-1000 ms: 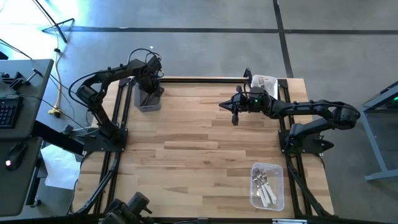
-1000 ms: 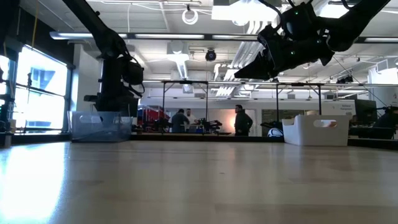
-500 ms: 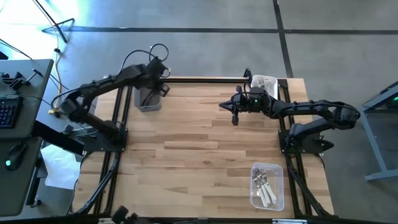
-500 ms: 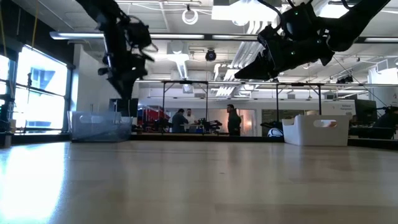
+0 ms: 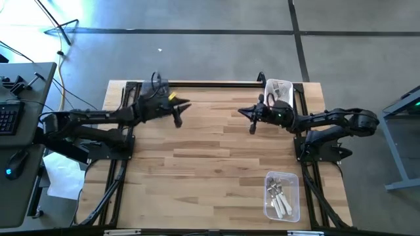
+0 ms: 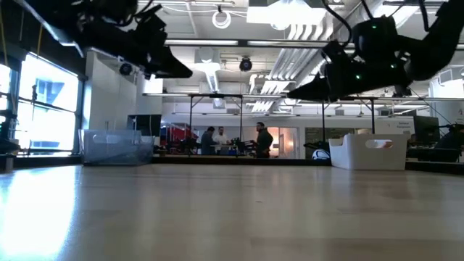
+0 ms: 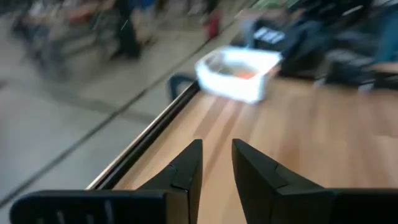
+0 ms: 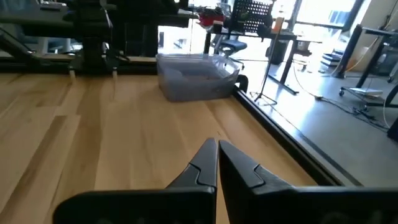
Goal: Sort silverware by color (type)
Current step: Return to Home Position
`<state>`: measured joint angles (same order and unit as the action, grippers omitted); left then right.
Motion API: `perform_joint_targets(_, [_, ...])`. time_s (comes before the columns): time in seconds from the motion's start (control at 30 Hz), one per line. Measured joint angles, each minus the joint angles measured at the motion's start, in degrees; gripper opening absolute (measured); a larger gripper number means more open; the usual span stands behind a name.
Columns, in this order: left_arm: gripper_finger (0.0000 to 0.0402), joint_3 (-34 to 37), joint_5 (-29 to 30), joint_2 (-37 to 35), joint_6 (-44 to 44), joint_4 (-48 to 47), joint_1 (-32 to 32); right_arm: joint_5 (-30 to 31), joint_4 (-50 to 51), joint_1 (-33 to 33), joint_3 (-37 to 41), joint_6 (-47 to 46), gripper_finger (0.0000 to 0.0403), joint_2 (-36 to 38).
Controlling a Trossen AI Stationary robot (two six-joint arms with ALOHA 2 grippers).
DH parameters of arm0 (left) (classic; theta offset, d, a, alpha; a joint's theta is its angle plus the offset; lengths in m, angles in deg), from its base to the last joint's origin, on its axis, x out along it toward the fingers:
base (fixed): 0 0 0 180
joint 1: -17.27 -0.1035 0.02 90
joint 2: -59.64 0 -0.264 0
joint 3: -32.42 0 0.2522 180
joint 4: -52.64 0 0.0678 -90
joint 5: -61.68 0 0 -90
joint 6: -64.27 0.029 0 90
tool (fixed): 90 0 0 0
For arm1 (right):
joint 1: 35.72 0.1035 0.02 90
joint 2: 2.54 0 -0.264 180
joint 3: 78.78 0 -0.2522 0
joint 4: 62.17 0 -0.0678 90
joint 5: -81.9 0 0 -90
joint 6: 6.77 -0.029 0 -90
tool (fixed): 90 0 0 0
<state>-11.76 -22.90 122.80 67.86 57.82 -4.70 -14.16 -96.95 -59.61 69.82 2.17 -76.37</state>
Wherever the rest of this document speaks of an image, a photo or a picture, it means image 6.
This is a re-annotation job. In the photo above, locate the person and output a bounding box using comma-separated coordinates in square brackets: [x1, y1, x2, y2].
[200, 125, 219, 156]
[253, 121, 274, 159]
[213, 125, 230, 146]
[434, 123, 464, 163]

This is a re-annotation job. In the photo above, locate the clear plastic bin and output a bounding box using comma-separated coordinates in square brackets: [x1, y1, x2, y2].
[80, 129, 156, 167]

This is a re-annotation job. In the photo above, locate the long ceiling light bar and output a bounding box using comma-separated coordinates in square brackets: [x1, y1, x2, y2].
[165, 37, 464, 51]

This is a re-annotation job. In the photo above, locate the soccer ball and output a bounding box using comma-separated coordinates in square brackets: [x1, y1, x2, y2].
[311, 148, 331, 161]

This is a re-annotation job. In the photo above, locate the white ceiling light panel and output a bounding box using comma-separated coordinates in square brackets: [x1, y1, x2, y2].
[246, 0, 329, 30]

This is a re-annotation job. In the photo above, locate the black metal rig frame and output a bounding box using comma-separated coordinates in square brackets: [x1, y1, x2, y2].
[320, 95, 376, 144]
[188, 93, 244, 157]

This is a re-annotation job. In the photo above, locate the black right camera cable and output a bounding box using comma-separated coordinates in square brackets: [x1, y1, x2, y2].
[320, 0, 353, 48]

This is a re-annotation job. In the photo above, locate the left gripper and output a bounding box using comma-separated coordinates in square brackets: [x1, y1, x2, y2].
[104, 28, 194, 80]

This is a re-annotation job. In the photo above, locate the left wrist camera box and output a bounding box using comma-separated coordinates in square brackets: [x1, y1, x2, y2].
[132, 3, 168, 46]

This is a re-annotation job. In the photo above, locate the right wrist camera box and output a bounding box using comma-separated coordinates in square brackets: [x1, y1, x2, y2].
[352, 14, 399, 63]

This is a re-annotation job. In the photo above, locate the yellow hanging cable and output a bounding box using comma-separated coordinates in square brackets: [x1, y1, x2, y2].
[0, 0, 9, 59]
[36, 12, 45, 56]

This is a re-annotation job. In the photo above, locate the white plastic bin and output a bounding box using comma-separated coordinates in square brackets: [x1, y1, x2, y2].
[328, 133, 409, 171]

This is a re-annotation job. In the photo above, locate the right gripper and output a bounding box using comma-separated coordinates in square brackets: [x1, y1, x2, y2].
[287, 39, 413, 103]

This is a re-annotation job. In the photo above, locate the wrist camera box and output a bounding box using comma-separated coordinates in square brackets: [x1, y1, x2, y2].
[352, 14, 399, 63]
[132, 3, 168, 46]

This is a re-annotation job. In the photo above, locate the black background machine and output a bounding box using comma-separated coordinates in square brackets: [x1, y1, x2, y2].
[0, 108, 19, 155]

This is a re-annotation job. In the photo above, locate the white sign board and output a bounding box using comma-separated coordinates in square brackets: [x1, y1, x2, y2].
[374, 116, 416, 136]

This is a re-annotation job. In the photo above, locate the white cable coil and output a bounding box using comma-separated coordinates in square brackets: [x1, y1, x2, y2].
[211, 9, 232, 30]

